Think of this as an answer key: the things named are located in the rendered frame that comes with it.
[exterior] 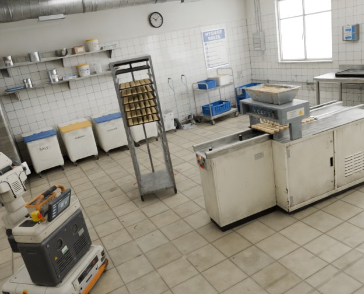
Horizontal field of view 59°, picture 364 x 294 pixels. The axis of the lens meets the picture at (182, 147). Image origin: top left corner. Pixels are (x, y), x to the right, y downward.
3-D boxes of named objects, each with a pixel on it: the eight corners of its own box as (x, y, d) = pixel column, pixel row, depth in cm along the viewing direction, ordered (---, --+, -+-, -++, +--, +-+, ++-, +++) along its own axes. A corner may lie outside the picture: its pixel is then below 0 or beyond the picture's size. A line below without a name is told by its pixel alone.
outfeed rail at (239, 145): (361, 109, 368) (361, 103, 366) (363, 109, 365) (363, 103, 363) (205, 158, 305) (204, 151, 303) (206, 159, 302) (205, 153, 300)
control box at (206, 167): (199, 163, 333) (198, 151, 329) (210, 170, 312) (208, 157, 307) (196, 164, 332) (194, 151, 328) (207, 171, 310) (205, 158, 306)
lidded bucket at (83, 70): (90, 74, 642) (87, 63, 636) (93, 74, 621) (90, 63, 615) (77, 77, 632) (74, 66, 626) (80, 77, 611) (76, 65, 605)
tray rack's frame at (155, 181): (178, 192, 427) (151, 54, 370) (140, 201, 421) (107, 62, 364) (171, 174, 487) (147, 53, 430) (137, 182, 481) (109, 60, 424)
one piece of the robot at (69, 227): (98, 255, 302) (73, 174, 276) (62, 300, 254) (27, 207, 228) (69, 253, 314) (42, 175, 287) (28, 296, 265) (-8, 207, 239)
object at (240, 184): (259, 199, 382) (252, 127, 353) (277, 212, 351) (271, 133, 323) (206, 220, 360) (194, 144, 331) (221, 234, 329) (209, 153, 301)
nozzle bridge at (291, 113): (266, 122, 382) (263, 94, 371) (311, 135, 317) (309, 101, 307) (242, 129, 372) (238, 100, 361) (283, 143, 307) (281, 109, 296)
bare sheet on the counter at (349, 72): (335, 74, 549) (335, 73, 548) (350, 69, 565) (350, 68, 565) (369, 74, 498) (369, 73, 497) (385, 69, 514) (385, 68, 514)
